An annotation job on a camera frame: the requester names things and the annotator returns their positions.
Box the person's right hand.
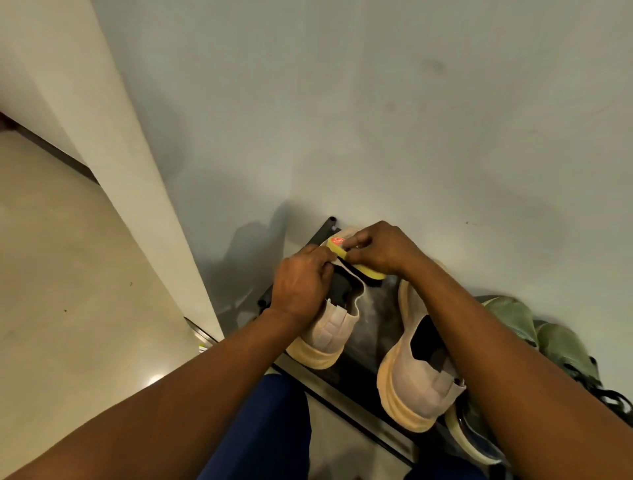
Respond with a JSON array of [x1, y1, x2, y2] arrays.
[[341, 221, 431, 278]]

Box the person's left hand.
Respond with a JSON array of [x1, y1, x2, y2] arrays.
[[269, 245, 337, 327]]

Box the yellow-edged shoe shine sponge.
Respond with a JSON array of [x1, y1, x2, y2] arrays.
[[326, 236, 386, 287]]

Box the beige suede shoe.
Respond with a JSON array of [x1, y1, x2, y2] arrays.
[[377, 259, 467, 434], [286, 227, 367, 371]]

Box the green sneaker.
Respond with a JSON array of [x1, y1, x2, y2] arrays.
[[533, 320, 633, 429], [444, 295, 540, 467]]

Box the person's right forearm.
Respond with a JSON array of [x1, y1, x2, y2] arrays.
[[403, 259, 633, 480]]

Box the person's left forearm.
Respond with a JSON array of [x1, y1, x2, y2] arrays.
[[5, 309, 317, 480]]

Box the black metal shoe rack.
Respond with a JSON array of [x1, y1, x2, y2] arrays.
[[256, 216, 510, 480]]

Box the dark skirting strip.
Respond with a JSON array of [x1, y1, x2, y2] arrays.
[[183, 316, 220, 347], [15, 123, 100, 185]]

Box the dark blue trousers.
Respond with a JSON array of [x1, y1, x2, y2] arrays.
[[197, 373, 488, 480]]

